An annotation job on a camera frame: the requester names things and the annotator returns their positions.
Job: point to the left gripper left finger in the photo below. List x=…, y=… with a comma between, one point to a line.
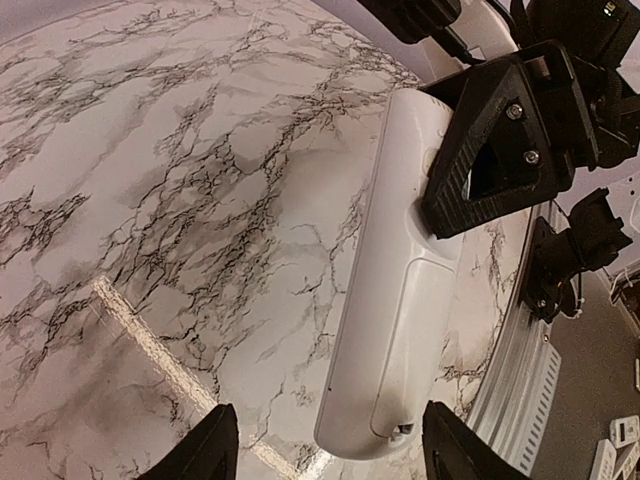
x=208, y=452

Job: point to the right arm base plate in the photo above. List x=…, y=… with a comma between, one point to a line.
x=554, y=261

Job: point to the white remote control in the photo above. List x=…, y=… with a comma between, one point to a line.
x=392, y=235

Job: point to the front aluminium rail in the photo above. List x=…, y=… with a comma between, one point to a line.
x=514, y=400

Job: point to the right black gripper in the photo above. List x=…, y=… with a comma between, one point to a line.
x=520, y=129

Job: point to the white battery cover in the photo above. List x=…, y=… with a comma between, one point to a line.
x=414, y=356

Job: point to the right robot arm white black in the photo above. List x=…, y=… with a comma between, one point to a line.
x=597, y=35

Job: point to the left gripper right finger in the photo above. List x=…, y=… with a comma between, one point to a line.
x=453, y=451

